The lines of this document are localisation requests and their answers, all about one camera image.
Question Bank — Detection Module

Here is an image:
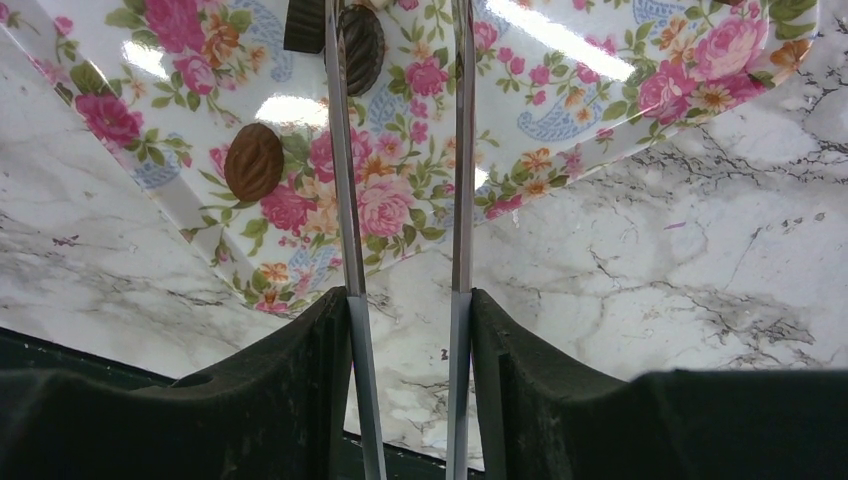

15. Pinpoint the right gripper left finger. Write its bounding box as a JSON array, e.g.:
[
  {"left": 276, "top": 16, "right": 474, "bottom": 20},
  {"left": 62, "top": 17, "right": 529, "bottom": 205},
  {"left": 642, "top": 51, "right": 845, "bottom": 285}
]
[{"left": 1, "top": 287, "right": 352, "bottom": 479}]

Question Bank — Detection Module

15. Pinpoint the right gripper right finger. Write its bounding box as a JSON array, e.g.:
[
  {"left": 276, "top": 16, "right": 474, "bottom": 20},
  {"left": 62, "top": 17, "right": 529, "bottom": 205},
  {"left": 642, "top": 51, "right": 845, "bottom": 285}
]
[{"left": 471, "top": 289, "right": 847, "bottom": 479}]

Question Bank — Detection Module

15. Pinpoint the brown oval chocolate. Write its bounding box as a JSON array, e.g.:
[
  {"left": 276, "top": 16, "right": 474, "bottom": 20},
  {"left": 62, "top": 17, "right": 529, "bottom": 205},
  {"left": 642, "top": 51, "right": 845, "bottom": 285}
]
[{"left": 223, "top": 123, "right": 284, "bottom": 202}]

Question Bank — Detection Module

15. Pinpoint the dark oval chocolate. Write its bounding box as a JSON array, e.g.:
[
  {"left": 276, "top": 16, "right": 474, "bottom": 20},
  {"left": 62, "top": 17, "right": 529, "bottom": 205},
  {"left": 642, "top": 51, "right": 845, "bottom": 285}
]
[{"left": 339, "top": 5, "right": 385, "bottom": 97}]

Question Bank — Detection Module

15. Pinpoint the dark ridged chocolate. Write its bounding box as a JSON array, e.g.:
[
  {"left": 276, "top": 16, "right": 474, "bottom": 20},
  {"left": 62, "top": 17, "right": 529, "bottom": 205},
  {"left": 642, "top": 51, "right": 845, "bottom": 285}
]
[{"left": 283, "top": 0, "right": 326, "bottom": 54}]

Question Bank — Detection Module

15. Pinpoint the floral rectangular tray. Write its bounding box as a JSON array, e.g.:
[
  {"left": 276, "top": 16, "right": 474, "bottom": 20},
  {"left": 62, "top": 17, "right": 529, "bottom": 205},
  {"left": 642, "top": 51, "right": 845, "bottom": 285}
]
[{"left": 1, "top": 1, "right": 819, "bottom": 313}]

